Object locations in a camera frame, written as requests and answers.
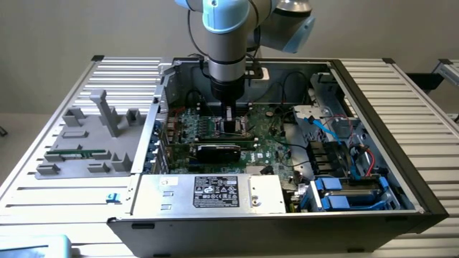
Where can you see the silver power supply with label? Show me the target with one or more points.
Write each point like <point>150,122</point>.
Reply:
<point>179,193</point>

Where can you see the black graphics card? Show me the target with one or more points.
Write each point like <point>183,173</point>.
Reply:
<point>219,154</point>

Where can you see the neighbouring metal slat table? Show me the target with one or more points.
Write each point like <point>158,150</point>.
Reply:
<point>450,65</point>

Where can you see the metal drive cage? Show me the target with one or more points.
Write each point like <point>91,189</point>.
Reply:
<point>315,110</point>

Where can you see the black open PC case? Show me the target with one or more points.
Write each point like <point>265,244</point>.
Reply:
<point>251,236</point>

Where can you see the green RAM stick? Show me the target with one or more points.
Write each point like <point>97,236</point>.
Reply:
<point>71,154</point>

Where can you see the blue disk bay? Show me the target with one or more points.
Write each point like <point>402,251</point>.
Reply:
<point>337,202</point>

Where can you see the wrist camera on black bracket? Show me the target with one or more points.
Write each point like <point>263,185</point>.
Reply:
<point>257,73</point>

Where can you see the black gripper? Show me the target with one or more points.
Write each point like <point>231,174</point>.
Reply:
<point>227,90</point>

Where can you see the coin cell battery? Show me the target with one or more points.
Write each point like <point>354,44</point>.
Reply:
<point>270,113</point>

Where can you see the small silver heatsink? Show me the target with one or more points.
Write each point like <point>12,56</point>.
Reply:
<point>257,170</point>

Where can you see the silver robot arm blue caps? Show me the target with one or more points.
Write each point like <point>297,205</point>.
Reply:
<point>226,48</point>

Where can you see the grey parts rack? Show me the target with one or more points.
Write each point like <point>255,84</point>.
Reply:
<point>97,134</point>

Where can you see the black fan shroud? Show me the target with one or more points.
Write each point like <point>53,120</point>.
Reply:
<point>326,158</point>

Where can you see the light blue box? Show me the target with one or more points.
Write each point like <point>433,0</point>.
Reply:
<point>33,247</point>

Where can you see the CPU socket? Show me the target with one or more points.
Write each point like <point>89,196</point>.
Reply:
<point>219,125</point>

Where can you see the small blue clip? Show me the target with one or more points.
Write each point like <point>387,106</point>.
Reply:
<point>113,198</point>

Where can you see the green motherboard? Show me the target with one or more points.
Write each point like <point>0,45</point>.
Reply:
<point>267,131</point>

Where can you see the black socket cover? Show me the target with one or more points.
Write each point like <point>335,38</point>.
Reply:
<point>235,126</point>

